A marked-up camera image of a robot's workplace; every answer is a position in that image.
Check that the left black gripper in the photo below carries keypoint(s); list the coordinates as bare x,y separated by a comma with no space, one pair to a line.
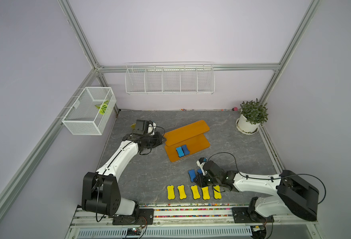
159,141

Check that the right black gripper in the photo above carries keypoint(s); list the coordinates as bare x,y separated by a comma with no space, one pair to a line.
198,179

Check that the yellow eraser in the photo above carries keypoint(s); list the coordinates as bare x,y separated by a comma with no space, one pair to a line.
181,191
205,193
195,192
217,192
170,192

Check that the orange wooden two-tier shelf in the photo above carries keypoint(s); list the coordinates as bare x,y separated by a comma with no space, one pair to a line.
191,135

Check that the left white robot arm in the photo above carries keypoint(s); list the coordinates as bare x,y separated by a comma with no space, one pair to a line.
101,193

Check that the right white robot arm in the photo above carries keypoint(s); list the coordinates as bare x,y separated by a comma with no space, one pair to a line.
286,193

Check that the green object in basket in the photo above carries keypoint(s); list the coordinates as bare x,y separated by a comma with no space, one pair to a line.
102,107

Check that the white vent grille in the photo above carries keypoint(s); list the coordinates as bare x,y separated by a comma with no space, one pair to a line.
166,232

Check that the white mesh basket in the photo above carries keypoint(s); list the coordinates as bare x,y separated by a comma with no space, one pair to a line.
83,117

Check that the potted green plant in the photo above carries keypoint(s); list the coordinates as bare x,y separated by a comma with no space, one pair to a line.
252,115

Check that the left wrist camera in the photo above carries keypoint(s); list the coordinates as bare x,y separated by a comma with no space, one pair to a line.
144,127

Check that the aluminium mounting rail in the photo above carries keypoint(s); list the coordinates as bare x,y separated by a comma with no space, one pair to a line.
169,215

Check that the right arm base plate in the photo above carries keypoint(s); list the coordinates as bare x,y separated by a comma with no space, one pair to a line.
249,215

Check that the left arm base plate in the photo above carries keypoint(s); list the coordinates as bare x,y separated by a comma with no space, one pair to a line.
139,217

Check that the white wire wall shelf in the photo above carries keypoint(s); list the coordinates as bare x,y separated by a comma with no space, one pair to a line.
170,78

